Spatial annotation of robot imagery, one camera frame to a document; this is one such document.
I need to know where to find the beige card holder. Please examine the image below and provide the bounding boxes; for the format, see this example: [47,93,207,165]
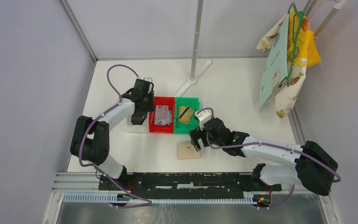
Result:
[177,142,201,160]

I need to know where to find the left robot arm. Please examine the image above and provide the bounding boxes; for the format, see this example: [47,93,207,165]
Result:
[70,78,154,190]

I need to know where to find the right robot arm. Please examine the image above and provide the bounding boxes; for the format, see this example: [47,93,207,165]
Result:
[189,118,342,196]

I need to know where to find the black cards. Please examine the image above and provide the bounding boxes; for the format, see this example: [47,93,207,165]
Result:
[131,112,148,126]

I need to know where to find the silver cards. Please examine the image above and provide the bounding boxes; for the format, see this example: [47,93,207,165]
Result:
[154,105,172,126]

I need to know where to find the gold cards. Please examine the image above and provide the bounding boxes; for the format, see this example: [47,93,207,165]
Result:
[177,106,195,124]

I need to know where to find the clear plastic bin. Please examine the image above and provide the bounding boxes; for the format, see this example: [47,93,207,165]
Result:
[126,112,150,133]

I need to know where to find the red plastic bin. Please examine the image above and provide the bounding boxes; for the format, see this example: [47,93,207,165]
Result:
[149,97,175,133]

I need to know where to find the green plastic bin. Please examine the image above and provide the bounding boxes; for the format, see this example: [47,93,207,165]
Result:
[174,97,200,134]

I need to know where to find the white pole stand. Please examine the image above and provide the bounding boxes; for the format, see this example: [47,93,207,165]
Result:
[173,0,212,97]

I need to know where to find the hanging patterned cloth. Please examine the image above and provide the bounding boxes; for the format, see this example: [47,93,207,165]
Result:
[256,15,306,118]

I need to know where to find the yellow hanging garment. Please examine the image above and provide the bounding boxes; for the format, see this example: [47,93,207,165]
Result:
[287,11,321,67]

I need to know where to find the green clothes hanger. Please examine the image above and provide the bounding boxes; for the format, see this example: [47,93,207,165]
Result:
[286,2,308,87]

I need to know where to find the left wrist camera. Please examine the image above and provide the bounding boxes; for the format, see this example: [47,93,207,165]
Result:
[142,77,154,93]

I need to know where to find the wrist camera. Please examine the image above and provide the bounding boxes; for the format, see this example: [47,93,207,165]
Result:
[142,77,154,93]
[194,108,214,130]

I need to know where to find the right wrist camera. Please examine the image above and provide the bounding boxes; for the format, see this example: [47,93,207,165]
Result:
[194,108,214,130]

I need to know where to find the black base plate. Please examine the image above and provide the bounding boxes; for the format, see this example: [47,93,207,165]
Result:
[98,172,282,200]

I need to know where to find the white cable duct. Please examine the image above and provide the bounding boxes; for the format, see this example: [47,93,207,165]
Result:
[62,193,255,205]

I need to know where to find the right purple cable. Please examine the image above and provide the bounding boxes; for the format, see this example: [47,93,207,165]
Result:
[195,107,342,210]

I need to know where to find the white hanger rail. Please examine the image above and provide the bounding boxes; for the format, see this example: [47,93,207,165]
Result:
[314,0,347,39]

